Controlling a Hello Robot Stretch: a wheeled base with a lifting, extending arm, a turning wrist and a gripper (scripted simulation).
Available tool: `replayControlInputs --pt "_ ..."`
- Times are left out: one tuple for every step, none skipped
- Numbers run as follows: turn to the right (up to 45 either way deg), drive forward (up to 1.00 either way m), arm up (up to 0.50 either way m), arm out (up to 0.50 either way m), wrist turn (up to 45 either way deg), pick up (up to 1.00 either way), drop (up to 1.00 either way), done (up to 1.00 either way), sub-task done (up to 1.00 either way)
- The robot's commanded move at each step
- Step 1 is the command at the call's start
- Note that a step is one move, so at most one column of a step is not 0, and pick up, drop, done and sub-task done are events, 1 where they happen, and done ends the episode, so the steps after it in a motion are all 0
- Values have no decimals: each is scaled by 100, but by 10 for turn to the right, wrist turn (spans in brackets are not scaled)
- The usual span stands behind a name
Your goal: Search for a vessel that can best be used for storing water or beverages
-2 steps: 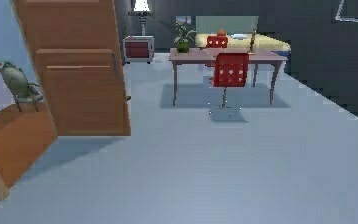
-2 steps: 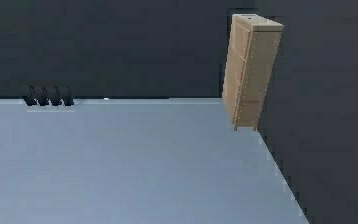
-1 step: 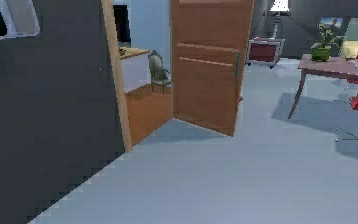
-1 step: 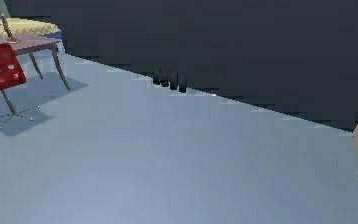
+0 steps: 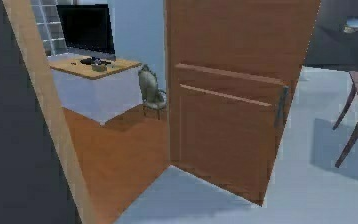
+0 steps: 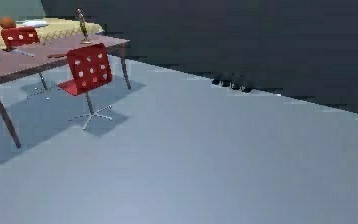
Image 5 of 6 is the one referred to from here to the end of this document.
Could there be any black television set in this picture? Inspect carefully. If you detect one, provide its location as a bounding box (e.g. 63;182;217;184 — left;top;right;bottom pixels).
55;3;117;56

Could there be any grey door handle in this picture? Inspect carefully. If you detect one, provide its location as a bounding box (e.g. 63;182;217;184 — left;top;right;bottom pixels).
274;85;290;129

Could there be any grey upholstered chair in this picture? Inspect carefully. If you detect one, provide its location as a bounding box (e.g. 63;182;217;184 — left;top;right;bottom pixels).
137;63;168;121

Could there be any white shelf unit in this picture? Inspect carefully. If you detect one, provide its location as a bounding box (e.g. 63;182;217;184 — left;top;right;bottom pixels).
30;0;75;57

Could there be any brown wooden room door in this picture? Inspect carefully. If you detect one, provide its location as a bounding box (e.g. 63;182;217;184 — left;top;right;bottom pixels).
164;0;322;207

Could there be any white counter with wooden top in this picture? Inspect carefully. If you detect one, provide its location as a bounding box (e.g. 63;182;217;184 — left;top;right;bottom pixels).
47;55;143;126

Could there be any black object on counter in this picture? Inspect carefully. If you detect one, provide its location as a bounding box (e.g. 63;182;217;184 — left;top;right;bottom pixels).
79;56;112;66

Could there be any framed wall picture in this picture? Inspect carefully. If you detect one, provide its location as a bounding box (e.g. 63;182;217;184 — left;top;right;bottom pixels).
342;16;358;35

